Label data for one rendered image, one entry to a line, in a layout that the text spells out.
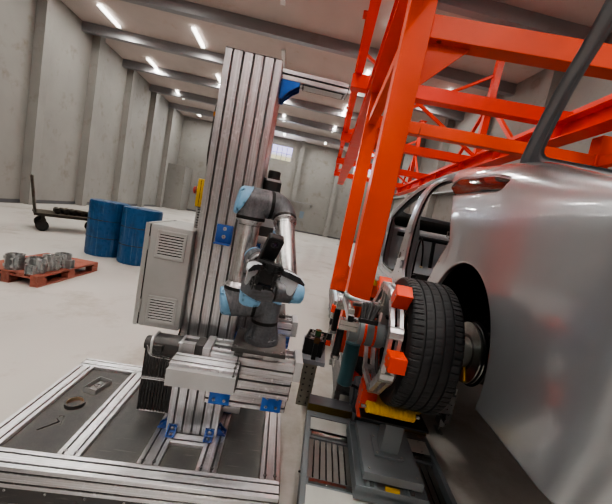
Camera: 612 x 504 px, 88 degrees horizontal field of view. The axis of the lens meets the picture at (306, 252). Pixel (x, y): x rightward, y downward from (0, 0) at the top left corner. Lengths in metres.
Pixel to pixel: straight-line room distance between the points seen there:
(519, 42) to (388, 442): 2.45
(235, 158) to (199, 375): 0.91
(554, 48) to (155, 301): 2.66
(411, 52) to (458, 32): 0.31
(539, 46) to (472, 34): 0.41
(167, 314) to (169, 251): 0.29
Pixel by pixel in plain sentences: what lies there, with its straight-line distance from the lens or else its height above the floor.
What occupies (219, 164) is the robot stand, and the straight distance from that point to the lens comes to 1.51.
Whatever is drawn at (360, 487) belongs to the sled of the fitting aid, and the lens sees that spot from 1.94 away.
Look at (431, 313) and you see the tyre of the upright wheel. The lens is 1.55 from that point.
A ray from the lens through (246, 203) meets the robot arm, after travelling 1.26.
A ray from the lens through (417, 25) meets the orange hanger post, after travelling 2.47.
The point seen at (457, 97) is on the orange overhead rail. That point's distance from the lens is 5.18.
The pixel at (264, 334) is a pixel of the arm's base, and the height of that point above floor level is 0.87.
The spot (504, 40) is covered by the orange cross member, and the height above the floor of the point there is 2.66.
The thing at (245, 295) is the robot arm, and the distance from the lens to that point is 1.07.
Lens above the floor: 1.40
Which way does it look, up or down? 7 degrees down
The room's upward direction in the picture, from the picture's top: 11 degrees clockwise
